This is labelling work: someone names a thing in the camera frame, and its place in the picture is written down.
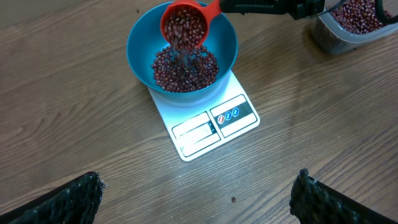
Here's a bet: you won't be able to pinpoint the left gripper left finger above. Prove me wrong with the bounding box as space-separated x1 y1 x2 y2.
1 171 106 224

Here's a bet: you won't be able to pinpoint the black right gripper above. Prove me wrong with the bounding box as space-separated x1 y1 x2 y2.
220 0 325 20

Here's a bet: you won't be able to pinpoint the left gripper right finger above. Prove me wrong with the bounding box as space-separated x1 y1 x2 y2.
289 169 397 224

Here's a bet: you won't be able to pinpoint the red beans in scoop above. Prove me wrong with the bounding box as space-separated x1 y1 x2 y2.
162 5 208 50

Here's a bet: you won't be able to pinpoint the red beans in bowl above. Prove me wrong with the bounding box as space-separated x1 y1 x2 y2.
151 46 219 93

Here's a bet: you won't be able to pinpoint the blue plastic bowl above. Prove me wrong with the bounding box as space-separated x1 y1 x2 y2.
126 1 239 103

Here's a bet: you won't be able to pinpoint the white digital kitchen scale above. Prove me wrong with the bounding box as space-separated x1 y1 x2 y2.
149 72 260 162

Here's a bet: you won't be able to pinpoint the clear plastic container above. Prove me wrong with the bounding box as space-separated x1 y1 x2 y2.
309 1 397 55

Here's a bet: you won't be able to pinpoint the red adzuki beans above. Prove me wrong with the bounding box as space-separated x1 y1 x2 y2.
330 0 386 34

